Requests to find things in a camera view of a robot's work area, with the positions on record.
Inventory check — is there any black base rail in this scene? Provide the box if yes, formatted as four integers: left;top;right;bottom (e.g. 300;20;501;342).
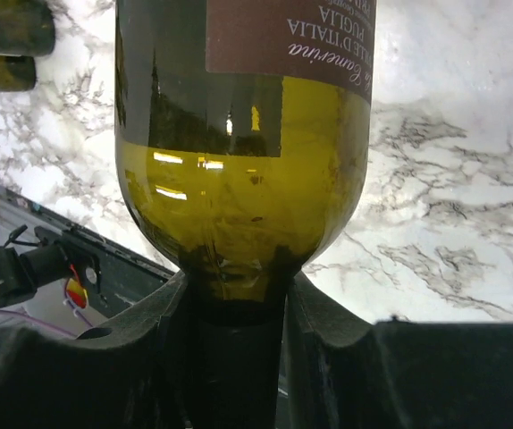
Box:
0;191;173;318

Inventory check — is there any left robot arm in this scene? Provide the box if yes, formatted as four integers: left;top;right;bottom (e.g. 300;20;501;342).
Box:
0;245;71;308

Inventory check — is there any green bottle silver foil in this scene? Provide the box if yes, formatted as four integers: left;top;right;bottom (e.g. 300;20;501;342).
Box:
114;0;376;428

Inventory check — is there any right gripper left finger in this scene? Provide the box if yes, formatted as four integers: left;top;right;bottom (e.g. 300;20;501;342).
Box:
0;273;187;428

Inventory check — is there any dark green bottle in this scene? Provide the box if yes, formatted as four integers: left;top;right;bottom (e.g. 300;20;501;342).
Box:
0;0;55;56

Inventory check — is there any green bottle black neck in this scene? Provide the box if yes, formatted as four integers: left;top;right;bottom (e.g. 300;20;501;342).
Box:
0;55;37;92

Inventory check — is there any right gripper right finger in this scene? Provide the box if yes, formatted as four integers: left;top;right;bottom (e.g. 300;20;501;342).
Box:
285;274;513;428

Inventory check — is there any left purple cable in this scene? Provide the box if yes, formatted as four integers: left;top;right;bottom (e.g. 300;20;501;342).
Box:
0;303;95;339

